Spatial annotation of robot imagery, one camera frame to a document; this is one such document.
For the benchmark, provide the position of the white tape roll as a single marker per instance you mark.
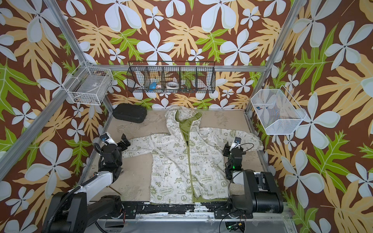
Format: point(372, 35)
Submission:
point(172, 85)

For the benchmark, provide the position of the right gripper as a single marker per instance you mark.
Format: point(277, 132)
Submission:
point(226, 150)

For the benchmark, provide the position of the white wire basket left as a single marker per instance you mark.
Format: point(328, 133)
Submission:
point(89, 85)

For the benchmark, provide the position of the white green printed jacket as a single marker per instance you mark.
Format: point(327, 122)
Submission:
point(188, 164)

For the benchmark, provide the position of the small green circuit board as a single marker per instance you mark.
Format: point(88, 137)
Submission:
point(235, 227)

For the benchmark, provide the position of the white mesh basket right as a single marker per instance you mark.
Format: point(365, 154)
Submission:
point(278, 111)

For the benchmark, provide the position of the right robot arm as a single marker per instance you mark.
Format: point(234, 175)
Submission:
point(261, 195)

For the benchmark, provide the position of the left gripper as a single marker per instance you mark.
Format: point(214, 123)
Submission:
point(124, 147)

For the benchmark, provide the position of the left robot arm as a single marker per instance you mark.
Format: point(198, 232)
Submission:
point(71, 212)

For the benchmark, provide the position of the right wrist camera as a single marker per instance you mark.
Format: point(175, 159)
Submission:
point(236, 144)

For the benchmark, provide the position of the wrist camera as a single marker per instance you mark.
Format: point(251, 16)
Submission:
point(107, 139)
point(236, 144)

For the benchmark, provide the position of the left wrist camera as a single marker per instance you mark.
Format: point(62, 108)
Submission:
point(107, 139)

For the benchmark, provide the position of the blue object in basket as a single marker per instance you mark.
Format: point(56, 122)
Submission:
point(153, 86)

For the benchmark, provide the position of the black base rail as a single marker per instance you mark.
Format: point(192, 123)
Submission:
point(217, 209)

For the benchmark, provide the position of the black zippered case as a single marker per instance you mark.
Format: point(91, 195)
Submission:
point(129, 112)

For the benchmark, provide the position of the black wire basket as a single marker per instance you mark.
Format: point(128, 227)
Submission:
point(192, 77)

